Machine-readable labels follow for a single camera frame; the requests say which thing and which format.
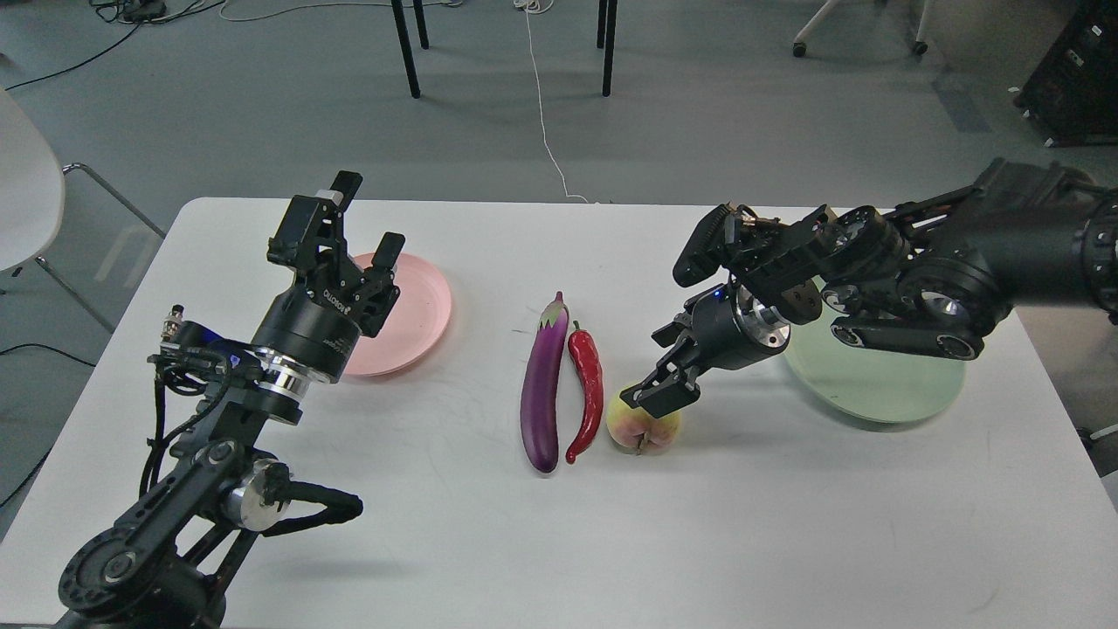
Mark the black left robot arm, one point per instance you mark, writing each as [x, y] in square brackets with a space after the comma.
[207, 492]

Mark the white chair left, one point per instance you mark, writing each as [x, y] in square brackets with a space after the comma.
[33, 199]

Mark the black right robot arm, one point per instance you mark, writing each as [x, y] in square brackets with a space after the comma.
[930, 278]

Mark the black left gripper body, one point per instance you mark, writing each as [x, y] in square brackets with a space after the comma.
[314, 329]

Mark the black equipment cabinet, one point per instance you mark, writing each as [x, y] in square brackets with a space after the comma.
[1071, 97]

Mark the green plate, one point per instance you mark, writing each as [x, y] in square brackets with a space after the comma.
[884, 388]

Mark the white rolling chair base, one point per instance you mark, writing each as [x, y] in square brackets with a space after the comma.
[828, 34]

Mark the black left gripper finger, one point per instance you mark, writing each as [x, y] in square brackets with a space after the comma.
[373, 292]
[310, 238]

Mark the yellow pink peach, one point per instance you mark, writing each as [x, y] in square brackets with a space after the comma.
[636, 432]

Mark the red chili pepper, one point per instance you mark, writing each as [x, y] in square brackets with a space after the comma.
[584, 354]

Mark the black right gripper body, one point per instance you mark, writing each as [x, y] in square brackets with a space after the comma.
[733, 329]

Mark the pink plate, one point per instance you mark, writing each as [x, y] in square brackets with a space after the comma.
[415, 324]

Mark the purple eggplant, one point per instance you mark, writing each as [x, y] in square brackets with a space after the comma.
[538, 392]

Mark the black table legs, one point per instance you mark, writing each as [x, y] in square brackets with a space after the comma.
[606, 24]

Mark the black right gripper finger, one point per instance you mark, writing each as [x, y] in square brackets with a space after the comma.
[682, 350]
[670, 387]

